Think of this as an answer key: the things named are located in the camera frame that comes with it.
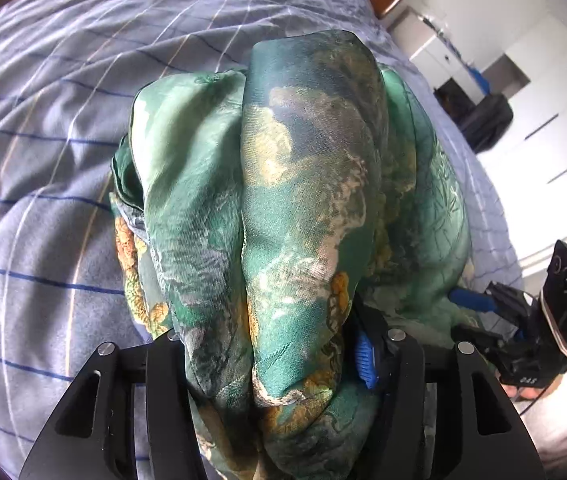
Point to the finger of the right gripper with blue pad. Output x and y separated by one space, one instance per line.
471 300

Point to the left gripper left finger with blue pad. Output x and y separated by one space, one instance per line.
90 433

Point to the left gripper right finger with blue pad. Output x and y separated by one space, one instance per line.
441 413

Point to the person right hand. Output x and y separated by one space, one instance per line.
527 393

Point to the white wardrobe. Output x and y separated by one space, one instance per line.
528 165

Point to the black jacket on chair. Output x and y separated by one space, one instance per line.
482 125

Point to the white desk with drawers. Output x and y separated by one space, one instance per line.
435 59

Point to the blue checked duvet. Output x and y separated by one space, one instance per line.
69 70

